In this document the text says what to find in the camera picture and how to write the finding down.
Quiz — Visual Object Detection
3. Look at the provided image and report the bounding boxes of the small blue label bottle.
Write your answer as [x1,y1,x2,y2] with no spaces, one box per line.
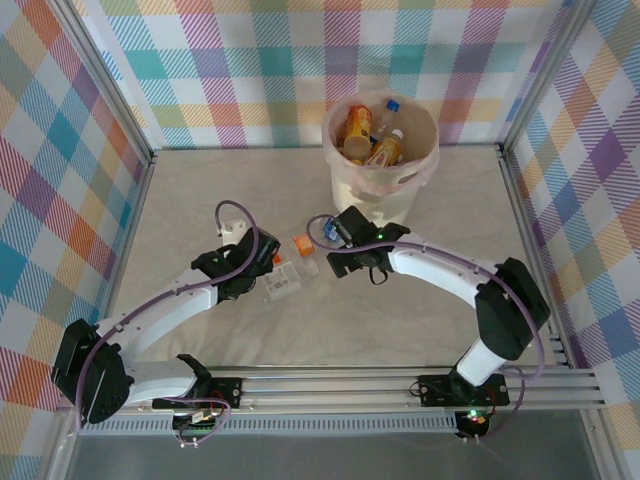
[314,217,344,246]

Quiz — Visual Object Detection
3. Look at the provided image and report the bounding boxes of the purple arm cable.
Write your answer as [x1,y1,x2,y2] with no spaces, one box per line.
[305,213,547,444]
[74,199,261,449]

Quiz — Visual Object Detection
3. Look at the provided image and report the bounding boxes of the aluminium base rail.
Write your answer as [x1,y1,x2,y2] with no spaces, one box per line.
[57,367,609,416]

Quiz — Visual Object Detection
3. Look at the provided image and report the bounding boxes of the orange snack packet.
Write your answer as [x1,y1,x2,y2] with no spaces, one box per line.
[341,103,375,165]

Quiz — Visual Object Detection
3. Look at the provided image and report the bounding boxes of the white bin with pink liner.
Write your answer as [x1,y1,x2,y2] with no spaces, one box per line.
[322,92,441,226]

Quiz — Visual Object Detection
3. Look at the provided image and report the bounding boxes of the tea bottle with red label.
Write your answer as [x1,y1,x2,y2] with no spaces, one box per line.
[367,128,406,170]

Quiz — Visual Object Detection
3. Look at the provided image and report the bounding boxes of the small control board with lights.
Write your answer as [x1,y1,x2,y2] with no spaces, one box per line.
[457,407,494,440]

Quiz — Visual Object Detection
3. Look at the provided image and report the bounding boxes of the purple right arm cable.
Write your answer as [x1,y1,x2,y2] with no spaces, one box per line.
[305,213,547,444]

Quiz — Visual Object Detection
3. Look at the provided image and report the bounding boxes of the aluminium side rail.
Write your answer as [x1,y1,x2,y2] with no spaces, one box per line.
[88,149,161,376]
[498,143,574,371]

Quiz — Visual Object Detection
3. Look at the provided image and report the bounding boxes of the aluminium frame leg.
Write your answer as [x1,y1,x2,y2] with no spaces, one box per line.
[42,424,84,480]
[579,409,619,480]

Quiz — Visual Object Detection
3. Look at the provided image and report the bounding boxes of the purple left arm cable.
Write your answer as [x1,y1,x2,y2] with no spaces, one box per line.
[74,199,261,449]

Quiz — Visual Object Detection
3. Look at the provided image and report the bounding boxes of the clear bottle white label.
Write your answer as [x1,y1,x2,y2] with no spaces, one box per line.
[260,259,321,305]

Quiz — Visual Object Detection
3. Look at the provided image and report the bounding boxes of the grey slotted cable duct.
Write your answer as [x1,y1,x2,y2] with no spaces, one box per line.
[74,417,464,436]

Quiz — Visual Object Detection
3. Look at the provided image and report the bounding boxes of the clear bottle with blue cap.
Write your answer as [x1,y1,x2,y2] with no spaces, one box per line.
[374,99,402,140]

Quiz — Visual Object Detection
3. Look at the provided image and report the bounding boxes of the aluminium frame post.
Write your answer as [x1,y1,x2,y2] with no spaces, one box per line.
[497,0,600,156]
[47,0,160,169]

